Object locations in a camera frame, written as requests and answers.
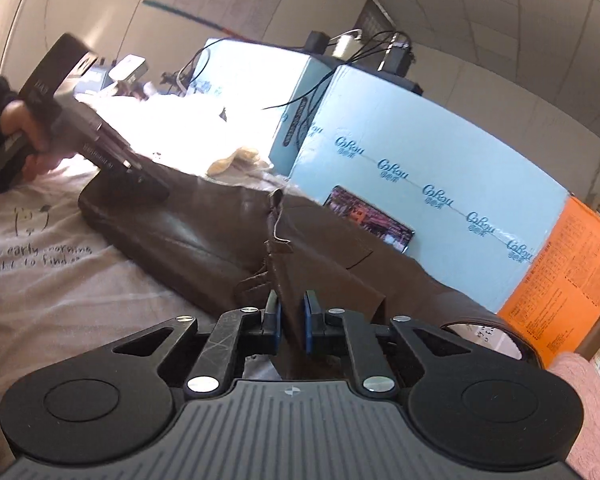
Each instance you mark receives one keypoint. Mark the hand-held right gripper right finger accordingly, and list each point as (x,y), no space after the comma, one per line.
(310,327)

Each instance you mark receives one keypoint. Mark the cream knitted sweater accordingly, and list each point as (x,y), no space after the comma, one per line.
(230,161)

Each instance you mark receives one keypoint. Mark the pink towel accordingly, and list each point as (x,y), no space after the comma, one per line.
(595,410)

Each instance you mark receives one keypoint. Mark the printed striped bedsheet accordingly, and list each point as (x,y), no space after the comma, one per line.
(55,300)

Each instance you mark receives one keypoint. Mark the person's left hand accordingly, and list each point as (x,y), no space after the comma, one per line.
(15,117)

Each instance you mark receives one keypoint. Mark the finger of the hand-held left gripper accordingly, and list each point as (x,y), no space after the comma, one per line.
(145,182)

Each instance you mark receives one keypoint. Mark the black power adapter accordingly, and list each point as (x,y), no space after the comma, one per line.
(316,42)

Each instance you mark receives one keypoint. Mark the large light blue cardboard box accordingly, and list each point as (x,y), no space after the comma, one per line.
(405,135)

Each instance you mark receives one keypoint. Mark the white device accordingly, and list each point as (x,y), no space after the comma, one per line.
(130,67)

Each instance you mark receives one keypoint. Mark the black charger block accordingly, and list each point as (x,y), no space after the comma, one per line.
(400,62)

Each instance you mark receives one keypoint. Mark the smartphone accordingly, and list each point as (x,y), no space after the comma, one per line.
(370,217)

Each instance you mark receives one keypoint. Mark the light blue box, black label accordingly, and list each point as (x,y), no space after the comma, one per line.
(250,75)

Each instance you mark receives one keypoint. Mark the dark window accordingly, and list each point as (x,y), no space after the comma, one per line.
(375,17)

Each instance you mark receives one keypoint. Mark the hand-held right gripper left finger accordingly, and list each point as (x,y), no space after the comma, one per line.
(275,327)

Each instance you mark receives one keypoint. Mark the orange cardboard box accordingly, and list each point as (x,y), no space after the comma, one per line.
(565,270)

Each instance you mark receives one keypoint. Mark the white plug adapter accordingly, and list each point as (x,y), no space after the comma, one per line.
(347,44)

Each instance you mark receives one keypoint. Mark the brown leather pants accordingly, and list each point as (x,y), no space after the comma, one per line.
(205,240)

